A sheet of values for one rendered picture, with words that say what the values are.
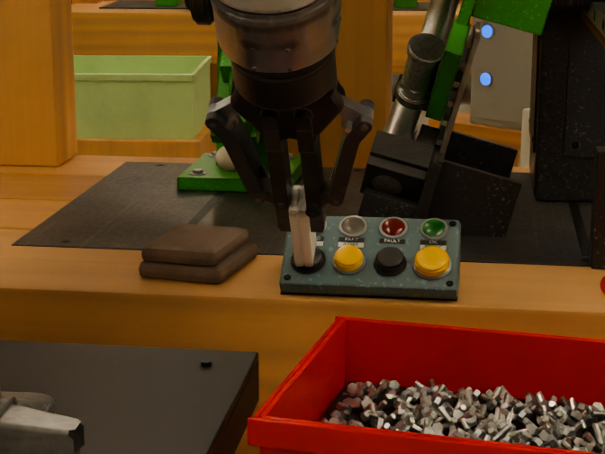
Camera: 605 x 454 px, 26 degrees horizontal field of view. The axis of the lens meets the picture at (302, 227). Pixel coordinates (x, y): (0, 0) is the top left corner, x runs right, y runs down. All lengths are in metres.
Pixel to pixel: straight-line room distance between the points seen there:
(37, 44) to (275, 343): 0.75
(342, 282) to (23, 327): 0.28
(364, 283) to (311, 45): 0.27
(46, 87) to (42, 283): 0.63
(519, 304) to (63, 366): 0.38
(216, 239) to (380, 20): 0.56
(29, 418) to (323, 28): 0.32
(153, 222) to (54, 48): 0.45
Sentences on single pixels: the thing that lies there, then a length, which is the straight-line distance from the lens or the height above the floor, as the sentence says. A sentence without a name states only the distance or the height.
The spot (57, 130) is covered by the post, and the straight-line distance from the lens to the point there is 1.77.
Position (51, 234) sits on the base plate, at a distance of 1.33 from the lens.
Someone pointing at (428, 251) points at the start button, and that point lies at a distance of 1.10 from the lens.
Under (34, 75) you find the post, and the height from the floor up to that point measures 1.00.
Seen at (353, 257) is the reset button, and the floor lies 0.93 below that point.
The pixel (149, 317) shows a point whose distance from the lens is 1.13.
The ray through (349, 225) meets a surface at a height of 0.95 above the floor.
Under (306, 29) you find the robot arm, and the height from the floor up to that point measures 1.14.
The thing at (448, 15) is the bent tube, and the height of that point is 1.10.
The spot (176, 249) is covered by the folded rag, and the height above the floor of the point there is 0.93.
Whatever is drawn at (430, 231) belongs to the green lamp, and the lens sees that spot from 1.13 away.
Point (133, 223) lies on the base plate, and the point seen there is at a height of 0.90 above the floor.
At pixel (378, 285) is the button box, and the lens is 1.09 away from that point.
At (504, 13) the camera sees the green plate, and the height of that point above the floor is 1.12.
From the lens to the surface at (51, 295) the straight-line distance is 1.15.
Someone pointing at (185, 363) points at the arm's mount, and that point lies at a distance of 0.99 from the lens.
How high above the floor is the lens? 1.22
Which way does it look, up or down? 14 degrees down
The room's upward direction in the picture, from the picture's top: straight up
